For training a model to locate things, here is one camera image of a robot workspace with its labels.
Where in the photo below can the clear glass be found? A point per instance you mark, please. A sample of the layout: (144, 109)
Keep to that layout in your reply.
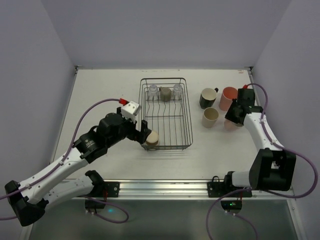
(153, 92)
(177, 91)

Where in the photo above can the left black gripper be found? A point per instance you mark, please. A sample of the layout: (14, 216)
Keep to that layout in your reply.
(137, 133)

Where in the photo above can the pink tall cup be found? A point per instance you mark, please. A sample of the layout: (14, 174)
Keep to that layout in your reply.
(228, 94)

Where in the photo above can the beige brown cup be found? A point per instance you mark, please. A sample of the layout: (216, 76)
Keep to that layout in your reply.
(152, 139)

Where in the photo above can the black mug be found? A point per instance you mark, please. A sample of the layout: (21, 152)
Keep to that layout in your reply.
(207, 97)

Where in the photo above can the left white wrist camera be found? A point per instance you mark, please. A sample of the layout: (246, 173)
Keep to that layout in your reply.
(130, 110)

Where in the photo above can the aluminium mounting rail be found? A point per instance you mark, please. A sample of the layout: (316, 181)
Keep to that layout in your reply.
(161, 189)

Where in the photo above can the wire dish rack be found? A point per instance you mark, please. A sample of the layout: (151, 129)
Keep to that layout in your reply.
(171, 119)

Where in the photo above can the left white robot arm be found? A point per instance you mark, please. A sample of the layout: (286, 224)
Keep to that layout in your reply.
(32, 197)

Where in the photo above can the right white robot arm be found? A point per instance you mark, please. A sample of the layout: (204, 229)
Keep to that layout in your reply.
(273, 167)

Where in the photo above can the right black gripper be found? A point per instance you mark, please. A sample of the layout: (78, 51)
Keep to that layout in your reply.
(231, 116)

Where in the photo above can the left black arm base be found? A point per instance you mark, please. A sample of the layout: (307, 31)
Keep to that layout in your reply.
(105, 191)

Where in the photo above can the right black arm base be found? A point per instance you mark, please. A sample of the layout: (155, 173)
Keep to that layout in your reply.
(217, 188)

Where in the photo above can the beige tall cup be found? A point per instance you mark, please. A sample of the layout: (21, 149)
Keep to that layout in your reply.
(209, 117)

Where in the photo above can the pink glass cup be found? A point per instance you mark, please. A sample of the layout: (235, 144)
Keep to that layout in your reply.
(231, 126)

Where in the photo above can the grey-beige small mug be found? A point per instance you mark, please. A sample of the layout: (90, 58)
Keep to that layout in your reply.
(165, 94)

